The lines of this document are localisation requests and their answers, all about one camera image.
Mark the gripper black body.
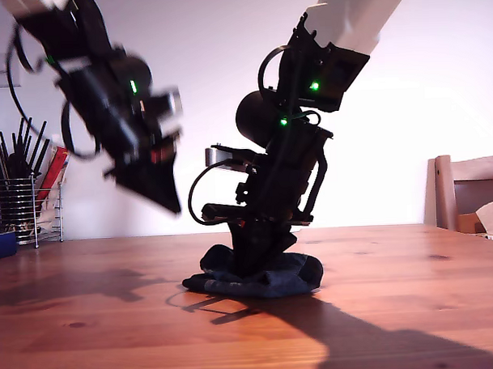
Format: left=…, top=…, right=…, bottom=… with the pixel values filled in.
left=199, top=156, right=330, bottom=231
left=79, top=87, right=185, bottom=175

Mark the grey navy argyle sock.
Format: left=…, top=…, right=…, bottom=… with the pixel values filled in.
left=180, top=250, right=325, bottom=303
left=198, top=243, right=243, bottom=282

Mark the red white packet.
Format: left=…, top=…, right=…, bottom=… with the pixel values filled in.
left=34, top=146, right=72, bottom=201

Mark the white paper packet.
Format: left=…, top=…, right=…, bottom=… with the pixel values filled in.
left=36, top=194, right=63, bottom=233

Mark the blue box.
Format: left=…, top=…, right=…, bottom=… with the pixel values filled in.
left=0, top=231, right=19, bottom=261

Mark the wooden chair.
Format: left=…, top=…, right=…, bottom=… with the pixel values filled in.
left=421, top=153, right=493, bottom=236

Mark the thin black camera cable loop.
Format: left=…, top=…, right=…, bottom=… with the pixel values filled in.
left=185, top=158, right=240, bottom=227

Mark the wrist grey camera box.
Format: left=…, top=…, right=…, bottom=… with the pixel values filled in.
left=204, top=142, right=255, bottom=175
left=145, top=86, right=185, bottom=126

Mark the thick black cable loop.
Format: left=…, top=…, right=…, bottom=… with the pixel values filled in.
left=293, top=146, right=332, bottom=216

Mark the braided black arm cable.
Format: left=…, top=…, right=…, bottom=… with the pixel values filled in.
left=60, top=98, right=104, bottom=162

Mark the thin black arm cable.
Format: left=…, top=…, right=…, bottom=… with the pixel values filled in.
left=257, top=45, right=297, bottom=100

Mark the wire metal utensil holder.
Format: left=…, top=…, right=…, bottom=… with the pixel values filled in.
left=0, top=174, right=66, bottom=249

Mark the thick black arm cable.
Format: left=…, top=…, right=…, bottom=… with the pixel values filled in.
left=4, top=24, right=53, bottom=141

